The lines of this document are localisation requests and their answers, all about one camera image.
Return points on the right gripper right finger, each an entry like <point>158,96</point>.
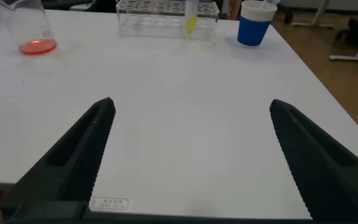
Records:
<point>325,174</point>

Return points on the blue paper cup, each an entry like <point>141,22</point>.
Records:
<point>253,31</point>

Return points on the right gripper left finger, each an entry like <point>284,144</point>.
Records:
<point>73,168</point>

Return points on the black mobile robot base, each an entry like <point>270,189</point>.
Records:
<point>356,31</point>

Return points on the clear acrylic tube rack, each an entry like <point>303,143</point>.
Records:
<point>154,26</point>

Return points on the white label sticker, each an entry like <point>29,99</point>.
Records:
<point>109,203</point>

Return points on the yellow pigment test tube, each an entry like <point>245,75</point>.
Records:
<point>191,23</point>

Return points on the clear glass beaker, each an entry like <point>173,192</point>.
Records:
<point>37,46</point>

